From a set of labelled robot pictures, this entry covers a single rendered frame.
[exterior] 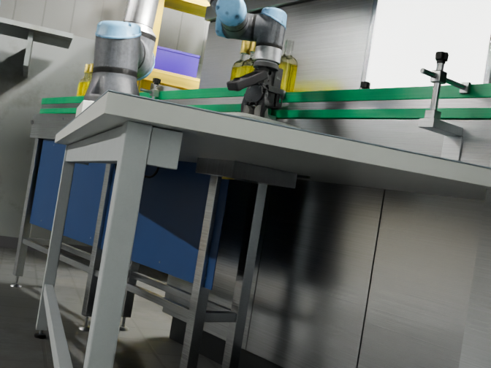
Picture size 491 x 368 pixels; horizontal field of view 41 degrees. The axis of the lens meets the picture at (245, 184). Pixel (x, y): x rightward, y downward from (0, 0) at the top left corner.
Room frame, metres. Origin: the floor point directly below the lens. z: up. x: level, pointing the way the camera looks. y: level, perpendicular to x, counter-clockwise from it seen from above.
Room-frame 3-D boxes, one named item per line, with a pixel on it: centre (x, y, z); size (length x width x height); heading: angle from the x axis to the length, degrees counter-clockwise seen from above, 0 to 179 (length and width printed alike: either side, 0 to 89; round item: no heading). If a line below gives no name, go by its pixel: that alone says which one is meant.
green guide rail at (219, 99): (2.64, 0.56, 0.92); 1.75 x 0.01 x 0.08; 38
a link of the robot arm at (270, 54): (1.81, 0.00, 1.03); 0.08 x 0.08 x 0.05
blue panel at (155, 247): (2.67, 0.47, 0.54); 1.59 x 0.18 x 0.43; 38
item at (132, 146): (1.71, 0.40, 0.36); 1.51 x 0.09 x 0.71; 19
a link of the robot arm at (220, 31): (1.80, 0.10, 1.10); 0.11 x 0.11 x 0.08; 85
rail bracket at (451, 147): (1.43, -0.40, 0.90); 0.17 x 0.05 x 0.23; 128
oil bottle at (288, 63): (2.05, -0.07, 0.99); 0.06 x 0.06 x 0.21; 37
